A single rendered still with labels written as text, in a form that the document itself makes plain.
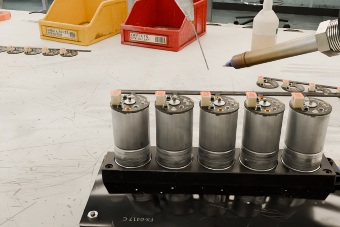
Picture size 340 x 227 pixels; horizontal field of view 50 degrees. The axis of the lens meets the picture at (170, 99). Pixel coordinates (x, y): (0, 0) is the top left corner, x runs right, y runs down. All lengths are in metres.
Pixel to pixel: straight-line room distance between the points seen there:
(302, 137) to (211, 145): 0.06
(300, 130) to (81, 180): 0.15
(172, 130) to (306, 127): 0.08
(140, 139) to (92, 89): 0.19
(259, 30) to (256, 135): 0.30
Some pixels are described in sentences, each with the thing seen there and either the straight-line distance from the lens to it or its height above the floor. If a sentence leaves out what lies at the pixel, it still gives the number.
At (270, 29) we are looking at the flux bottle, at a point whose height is 0.79.
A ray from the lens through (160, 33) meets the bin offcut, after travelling 0.53.
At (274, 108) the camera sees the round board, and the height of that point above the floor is 0.81.
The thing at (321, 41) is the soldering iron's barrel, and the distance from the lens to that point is 0.17.
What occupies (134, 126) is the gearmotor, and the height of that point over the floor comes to 0.80.
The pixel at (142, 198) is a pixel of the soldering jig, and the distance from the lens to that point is 0.23.
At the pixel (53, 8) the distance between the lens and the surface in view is 0.65.
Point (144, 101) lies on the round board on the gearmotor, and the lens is 0.23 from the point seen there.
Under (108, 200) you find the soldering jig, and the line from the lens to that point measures 0.23.
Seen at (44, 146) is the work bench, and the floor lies 0.75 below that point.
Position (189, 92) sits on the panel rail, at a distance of 0.24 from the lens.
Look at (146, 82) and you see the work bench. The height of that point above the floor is 0.75.
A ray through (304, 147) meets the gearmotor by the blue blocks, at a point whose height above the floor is 0.79.
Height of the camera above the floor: 0.91
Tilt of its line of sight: 25 degrees down
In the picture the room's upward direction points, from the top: straight up
